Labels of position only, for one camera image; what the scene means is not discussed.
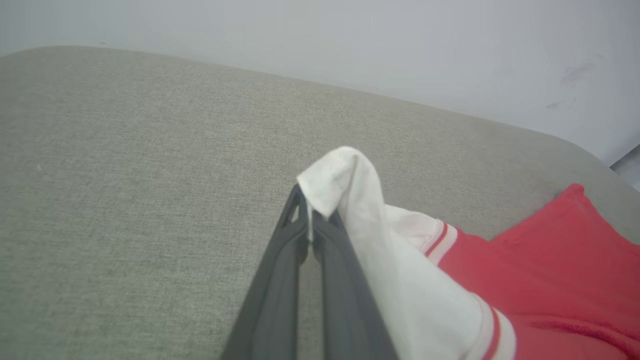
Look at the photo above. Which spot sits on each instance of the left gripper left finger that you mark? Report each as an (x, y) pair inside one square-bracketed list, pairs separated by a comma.
[(272, 300)]

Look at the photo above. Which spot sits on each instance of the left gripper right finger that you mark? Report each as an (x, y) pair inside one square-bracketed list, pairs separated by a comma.
[(345, 310)]

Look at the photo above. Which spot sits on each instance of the red and white jersey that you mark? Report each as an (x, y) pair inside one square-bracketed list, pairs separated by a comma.
[(550, 260)]

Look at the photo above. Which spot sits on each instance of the grey fabric sofa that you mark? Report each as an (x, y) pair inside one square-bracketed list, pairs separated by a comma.
[(125, 200)]

